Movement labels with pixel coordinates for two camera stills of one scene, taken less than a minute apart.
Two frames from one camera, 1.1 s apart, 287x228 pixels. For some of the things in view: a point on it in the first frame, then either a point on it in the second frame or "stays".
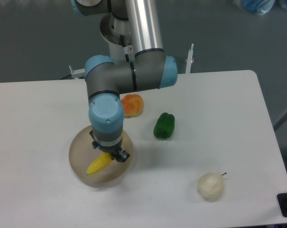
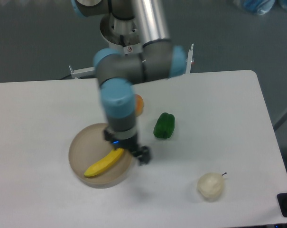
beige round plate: (82, 155) stays
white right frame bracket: (189, 60) stays
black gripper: (112, 150) → (127, 140)
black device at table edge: (286, 202) stays
